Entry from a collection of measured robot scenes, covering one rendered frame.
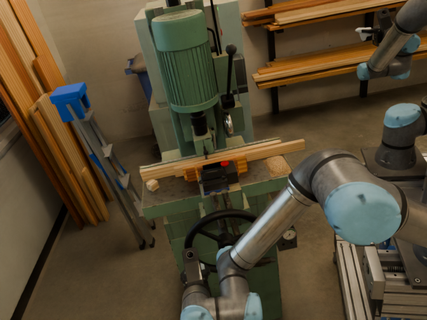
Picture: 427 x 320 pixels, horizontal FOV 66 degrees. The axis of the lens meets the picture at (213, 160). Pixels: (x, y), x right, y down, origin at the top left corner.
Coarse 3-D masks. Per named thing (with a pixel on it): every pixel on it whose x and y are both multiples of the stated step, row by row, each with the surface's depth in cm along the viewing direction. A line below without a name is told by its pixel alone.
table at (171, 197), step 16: (256, 160) 138; (240, 176) 131; (256, 176) 129; (144, 192) 132; (160, 192) 130; (176, 192) 128; (192, 192) 127; (256, 192) 128; (144, 208) 124; (160, 208) 125; (176, 208) 126; (192, 208) 127
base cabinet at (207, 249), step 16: (240, 224) 135; (176, 240) 134; (208, 240) 137; (176, 256) 139; (208, 256) 141; (272, 256) 148; (256, 272) 152; (272, 272) 154; (256, 288) 157; (272, 288) 159; (272, 304) 166
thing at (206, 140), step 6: (192, 126) 136; (192, 132) 132; (198, 138) 126; (204, 138) 126; (210, 138) 126; (198, 144) 126; (204, 144) 127; (210, 144) 127; (198, 150) 128; (210, 150) 128
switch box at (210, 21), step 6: (204, 6) 131; (210, 6) 132; (216, 6) 132; (210, 12) 133; (216, 12) 133; (210, 18) 134; (216, 18) 134; (210, 24) 135; (210, 36) 137; (216, 36) 138; (210, 42) 139
